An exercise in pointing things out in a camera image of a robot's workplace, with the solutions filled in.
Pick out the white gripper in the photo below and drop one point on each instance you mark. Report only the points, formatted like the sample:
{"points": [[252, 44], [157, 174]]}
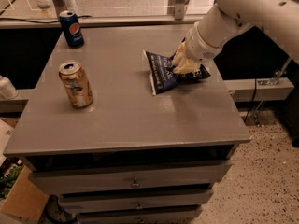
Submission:
{"points": [[199, 48]]}

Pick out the blue chip bag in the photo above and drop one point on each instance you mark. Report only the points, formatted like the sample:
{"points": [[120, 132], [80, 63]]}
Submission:
{"points": [[162, 78]]}

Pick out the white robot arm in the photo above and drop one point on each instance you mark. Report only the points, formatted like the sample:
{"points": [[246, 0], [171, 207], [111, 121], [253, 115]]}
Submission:
{"points": [[279, 19]]}

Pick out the orange soda can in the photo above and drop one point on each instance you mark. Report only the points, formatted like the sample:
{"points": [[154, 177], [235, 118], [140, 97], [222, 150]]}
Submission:
{"points": [[76, 84]]}

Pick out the blue Pepsi can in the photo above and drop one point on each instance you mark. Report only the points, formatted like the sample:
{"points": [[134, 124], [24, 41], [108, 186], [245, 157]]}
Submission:
{"points": [[71, 29]]}

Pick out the grey drawer cabinet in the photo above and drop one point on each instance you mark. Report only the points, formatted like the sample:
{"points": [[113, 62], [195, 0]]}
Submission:
{"points": [[125, 125]]}

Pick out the top grey drawer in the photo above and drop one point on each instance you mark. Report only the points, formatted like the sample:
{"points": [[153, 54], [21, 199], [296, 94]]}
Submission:
{"points": [[130, 177]]}

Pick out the grey drawer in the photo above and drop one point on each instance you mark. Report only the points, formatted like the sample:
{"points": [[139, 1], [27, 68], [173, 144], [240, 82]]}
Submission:
{"points": [[130, 177], [164, 215], [136, 201]]}

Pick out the white cylinder at left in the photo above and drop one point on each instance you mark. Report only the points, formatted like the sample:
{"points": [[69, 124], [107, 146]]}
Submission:
{"points": [[7, 90]]}

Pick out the middle grey drawer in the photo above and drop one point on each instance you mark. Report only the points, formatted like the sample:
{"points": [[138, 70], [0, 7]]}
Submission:
{"points": [[136, 201]]}

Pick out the bottom grey drawer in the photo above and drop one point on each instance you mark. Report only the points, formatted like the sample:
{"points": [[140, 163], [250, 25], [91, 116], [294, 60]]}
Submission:
{"points": [[164, 215]]}

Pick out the cardboard box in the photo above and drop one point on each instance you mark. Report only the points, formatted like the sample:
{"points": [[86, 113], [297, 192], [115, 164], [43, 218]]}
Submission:
{"points": [[25, 202]]}

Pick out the grey metal rail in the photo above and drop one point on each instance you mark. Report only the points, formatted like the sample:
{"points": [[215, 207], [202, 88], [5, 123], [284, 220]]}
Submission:
{"points": [[246, 90]]}

